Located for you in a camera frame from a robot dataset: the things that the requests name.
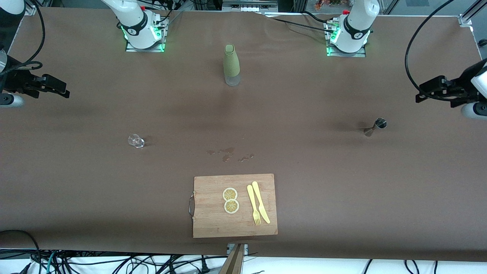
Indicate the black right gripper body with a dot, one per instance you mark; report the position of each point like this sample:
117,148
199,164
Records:
18,80

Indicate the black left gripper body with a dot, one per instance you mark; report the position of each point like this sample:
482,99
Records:
459,85

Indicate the steel jigger measuring cup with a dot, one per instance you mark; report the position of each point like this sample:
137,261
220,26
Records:
376,126

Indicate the clear glass shaker cup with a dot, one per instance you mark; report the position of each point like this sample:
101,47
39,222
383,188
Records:
136,141

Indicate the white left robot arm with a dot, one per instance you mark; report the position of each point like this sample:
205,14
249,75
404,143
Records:
352,38

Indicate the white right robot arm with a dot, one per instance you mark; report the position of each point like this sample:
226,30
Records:
139,34

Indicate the brown table cover mat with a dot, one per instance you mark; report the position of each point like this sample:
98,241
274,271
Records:
114,190

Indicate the green sleeved glass bottle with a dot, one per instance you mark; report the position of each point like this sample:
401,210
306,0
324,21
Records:
231,62

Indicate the lemon slice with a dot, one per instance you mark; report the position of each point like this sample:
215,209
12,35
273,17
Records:
229,194
231,206

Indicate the yellow plastic knife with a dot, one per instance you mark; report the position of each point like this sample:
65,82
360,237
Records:
260,201

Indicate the grey power strip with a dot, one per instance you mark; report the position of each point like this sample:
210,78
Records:
249,5

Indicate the wooden cutting board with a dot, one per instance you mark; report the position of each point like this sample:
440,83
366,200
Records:
213,224

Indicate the yellow plastic fork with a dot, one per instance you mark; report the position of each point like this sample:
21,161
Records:
252,201

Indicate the aluminium frame profile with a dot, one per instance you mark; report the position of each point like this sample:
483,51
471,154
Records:
30,9
471,15

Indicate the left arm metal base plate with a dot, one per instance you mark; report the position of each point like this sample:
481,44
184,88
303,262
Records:
361,54

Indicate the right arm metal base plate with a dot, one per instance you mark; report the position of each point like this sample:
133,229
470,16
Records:
163,43

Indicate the small metal bracket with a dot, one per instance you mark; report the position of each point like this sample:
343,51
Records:
245,248

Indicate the wooden post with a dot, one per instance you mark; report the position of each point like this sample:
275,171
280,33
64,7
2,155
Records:
233,262

